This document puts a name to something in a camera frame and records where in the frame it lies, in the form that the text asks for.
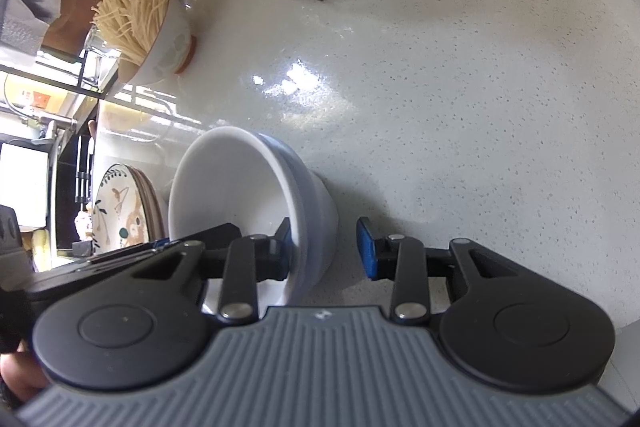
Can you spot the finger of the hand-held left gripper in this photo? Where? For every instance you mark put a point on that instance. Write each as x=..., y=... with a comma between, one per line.
x=161, y=243

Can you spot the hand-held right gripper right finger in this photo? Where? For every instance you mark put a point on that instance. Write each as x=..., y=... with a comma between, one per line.
x=365, y=252

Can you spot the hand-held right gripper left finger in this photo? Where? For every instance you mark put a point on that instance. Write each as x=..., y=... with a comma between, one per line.
x=285, y=252

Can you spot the floral rimmed plate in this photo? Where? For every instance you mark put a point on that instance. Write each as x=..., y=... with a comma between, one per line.
x=117, y=212

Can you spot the white ceramic bowl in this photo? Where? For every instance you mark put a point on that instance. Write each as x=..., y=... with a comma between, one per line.
x=225, y=182

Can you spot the person's left hand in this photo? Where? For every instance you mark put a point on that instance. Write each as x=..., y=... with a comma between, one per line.
x=20, y=372

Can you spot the white appliance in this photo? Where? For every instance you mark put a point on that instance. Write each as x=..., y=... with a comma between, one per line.
x=22, y=182

